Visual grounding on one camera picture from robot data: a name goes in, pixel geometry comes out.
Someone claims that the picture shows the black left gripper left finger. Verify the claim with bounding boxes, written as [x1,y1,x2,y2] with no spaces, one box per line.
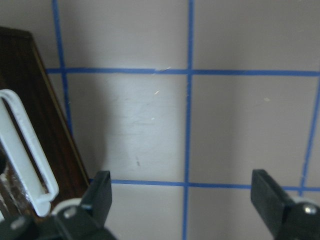
[54,171,112,240]

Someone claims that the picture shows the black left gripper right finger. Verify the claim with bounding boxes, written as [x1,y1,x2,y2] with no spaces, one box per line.
[250,169,320,240]

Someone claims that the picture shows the white drawer handle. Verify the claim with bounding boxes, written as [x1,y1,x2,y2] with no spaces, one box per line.
[0,89,59,217]

